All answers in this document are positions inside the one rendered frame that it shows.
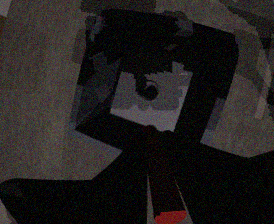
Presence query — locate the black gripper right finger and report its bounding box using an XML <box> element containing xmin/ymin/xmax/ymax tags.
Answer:
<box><xmin>162</xmin><ymin>131</ymin><xmax>274</xmax><ymax>224</ymax></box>

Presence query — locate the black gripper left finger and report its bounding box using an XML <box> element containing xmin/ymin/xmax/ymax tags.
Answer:
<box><xmin>0</xmin><ymin>133</ymin><xmax>148</xmax><ymax>224</ymax></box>

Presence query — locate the black open box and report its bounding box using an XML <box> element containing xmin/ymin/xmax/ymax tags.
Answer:
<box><xmin>66</xmin><ymin>8</ymin><xmax>243</xmax><ymax>157</ymax></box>

